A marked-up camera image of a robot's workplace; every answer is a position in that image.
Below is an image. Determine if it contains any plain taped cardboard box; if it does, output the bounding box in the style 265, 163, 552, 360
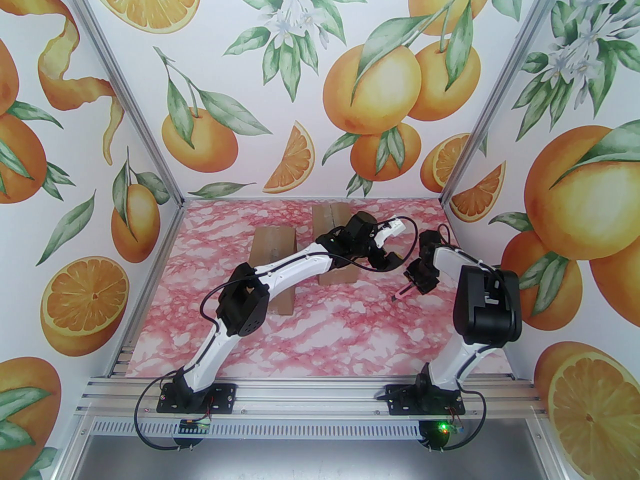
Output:
311, 202, 358, 287

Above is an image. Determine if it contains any cardboard box with white label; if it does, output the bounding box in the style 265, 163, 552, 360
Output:
252, 227, 297, 316

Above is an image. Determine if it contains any black puck with status light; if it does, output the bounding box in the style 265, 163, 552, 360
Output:
419, 418, 463, 453

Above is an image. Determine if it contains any grey metal panel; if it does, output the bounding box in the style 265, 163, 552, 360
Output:
75, 433, 556, 480

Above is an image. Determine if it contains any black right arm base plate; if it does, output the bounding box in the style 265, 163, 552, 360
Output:
387, 384, 466, 416

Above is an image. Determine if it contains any aluminium rail frame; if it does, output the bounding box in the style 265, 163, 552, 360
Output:
75, 348, 551, 421

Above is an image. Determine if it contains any perforated metal cable tray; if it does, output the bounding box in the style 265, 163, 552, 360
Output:
90, 419, 426, 440

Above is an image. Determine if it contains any aluminium corner post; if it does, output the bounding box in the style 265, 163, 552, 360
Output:
439, 0, 575, 206
62, 0, 187, 211

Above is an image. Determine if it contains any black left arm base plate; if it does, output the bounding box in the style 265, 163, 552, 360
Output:
156, 383, 237, 414

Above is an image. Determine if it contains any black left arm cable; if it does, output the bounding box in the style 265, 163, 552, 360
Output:
133, 216, 420, 452

